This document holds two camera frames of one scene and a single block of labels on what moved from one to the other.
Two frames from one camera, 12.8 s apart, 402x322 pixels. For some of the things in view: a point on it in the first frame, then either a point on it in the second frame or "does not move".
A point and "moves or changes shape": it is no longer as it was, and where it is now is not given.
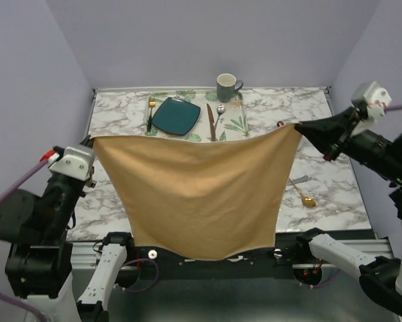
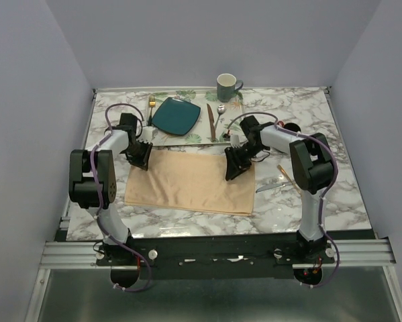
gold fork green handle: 152,104 does not move
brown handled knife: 211,121 does not move
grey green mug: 225,84 does not move
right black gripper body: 371,148 → 241,154
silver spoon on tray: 220,109 does not move
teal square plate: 176,116 does not move
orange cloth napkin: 203,198 moves or changes shape
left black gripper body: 65,195 → 136,153
